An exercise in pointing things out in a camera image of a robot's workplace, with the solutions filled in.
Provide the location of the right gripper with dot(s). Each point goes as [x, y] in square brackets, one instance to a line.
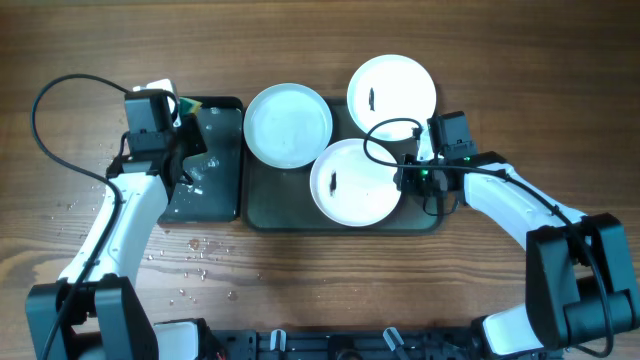
[407, 176]

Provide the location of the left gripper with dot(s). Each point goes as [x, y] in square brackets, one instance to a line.
[189, 142]

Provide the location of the green yellow sponge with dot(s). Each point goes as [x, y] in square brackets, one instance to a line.
[189, 106]

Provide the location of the white plate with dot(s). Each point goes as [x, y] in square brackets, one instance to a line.
[351, 183]
[388, 93]

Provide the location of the light blue plate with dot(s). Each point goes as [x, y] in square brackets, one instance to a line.
[287, 126]

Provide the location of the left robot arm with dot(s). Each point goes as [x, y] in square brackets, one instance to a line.
[92, 310]

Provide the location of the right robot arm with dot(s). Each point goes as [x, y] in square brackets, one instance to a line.
[580, 288]

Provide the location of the black rectangular sponge tray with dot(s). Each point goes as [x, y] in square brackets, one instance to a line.
[214, 195]

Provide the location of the dark brown serving tray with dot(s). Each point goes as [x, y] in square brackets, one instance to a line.
[280, 201]

